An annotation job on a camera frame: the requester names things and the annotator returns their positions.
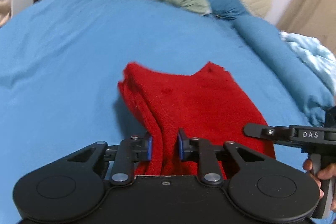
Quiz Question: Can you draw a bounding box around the light blue blanket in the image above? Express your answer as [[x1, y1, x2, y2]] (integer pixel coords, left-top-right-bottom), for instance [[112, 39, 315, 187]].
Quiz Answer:
[[279, 31, 335, 95]]

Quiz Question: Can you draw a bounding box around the dark blue pillow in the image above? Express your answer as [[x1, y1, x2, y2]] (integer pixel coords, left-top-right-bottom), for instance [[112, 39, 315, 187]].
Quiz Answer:
[[208, 0, 250, 20]]

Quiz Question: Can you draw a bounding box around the blue bed sheet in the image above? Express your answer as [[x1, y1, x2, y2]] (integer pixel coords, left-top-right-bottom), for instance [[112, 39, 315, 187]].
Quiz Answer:
[[1, 0, 312, 223]]

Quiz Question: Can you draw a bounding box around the person right hand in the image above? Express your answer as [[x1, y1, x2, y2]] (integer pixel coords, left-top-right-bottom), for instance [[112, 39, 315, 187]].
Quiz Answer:
[[302, 159, 336, 199]]

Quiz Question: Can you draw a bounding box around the beige curtain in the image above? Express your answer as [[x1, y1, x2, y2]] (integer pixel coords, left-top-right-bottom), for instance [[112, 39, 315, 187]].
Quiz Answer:
[[276, 0, 335, 53]]

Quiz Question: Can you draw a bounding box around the blue rolled duvet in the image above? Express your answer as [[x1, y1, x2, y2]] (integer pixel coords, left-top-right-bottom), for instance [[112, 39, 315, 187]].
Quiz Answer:
[[232, 15, 336, 127]]

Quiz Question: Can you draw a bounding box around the red knit sweater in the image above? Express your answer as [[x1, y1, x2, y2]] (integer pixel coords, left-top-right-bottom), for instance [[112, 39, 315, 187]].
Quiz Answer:
[[118, 63, 275, 176]]

